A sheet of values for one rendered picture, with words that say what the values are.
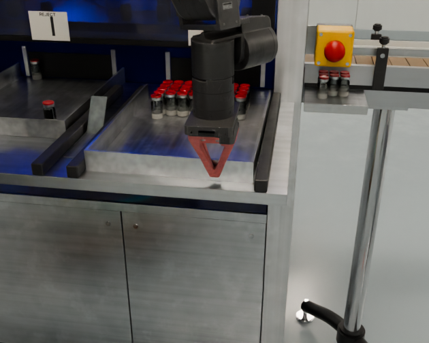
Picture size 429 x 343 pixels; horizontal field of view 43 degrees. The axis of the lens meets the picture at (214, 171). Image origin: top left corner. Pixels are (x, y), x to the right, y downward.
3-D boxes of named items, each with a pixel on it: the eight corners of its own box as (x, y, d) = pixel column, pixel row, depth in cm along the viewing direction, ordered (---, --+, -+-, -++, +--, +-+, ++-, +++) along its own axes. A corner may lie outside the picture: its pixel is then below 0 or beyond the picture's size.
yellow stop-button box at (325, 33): (314, 57, 114) (316, 22, 111) (348, 58, 113) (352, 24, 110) (314, 67, 108) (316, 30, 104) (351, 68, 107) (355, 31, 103)
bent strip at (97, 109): (94, 125, 101) (91, 95, 98) (109, 126, 100) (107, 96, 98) (63, 157, 88) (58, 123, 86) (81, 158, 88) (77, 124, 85)
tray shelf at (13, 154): (2, 84, 130) (0, 75, 129) (294, 99, 120) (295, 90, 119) (-147, 172, 88) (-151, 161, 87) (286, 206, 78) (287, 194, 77)
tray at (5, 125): (20, 77, 129) (18, 62, 127) (125, 82, 125) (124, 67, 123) (-69, 130, 99) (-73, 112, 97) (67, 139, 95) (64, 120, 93)
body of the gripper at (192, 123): (240, 113, 80) (240, 64, 77) (232, 141, 71) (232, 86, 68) (197, 111, 81) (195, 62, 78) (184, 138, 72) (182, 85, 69)
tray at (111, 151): (146, 99, 114) (146, 83, 112) (269, 106, 110) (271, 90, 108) (86, 170, 84) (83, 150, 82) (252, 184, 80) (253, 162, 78)
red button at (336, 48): (323, 58, 108) (324, 37, 106) (343, 58, 107) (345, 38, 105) (323, 62, 104) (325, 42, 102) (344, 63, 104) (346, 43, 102)
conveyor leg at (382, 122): (333, 331, 165) (364, 91, 131) (363, 335, 164) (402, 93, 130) (334, 353, 157) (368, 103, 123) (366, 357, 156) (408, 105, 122)
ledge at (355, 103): (304, 90, 125) (304, 82, 125) (361, 93, 124) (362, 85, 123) (303, 111, 113) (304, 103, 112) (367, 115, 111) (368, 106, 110)
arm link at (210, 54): (181, 30, 70) (210, 37, 66) (220, 22, 74) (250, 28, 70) (183, 82, 73) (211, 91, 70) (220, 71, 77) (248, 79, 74)
